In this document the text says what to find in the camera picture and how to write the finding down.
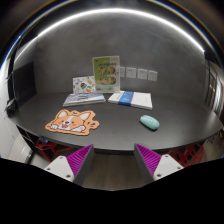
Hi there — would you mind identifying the white and blue book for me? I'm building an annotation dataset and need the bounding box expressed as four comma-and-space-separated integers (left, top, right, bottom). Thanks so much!
108, 91, 153, 110

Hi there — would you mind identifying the red chair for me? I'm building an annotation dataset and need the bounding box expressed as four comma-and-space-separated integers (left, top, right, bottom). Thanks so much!
168, 143, 204, 167
35, 138, 74, 162

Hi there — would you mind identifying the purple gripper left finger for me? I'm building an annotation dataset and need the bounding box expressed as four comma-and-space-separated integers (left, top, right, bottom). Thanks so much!
45, 145, 94, 186

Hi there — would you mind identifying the grey striped book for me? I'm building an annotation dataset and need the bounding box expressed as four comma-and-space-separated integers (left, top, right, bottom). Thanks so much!
63, 92, 105, 107

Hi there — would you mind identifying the white LED ceiling strip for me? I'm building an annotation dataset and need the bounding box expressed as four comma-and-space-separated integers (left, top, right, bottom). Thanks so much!
9, 7, 206, 73

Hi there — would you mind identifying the white wall socket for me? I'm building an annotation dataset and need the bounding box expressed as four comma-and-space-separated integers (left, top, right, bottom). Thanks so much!
120, 67, 125, 77
137, 69, 148, 80
126, 67, 137, 78
148, 70, 158, 81

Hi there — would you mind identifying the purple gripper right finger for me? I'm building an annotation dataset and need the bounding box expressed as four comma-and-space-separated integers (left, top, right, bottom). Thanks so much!
134, 144, 183, 184

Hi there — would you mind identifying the red chair left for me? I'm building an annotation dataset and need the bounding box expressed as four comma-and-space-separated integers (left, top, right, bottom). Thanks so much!
35, 138, 74, 162

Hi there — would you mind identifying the red chair right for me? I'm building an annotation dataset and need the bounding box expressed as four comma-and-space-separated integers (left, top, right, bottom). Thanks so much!
168, 143, 204, 167

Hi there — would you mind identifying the corgi dog mouse pad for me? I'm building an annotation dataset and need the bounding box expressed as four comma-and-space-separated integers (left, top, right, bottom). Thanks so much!
45, 109, 100, 136

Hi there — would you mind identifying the colourful illustrated card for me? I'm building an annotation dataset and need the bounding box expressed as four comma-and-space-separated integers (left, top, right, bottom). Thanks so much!
73, 76, 95, 94

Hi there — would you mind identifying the black device on table edge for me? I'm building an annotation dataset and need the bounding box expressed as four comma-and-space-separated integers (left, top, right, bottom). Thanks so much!
5, 99, 18, 116

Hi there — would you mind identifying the green food menu sign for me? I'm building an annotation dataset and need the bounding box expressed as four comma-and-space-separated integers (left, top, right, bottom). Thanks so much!
92, 56, 120, 93

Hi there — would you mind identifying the teal computer mouse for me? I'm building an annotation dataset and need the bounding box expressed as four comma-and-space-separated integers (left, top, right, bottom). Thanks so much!
140, 115, 160, 130

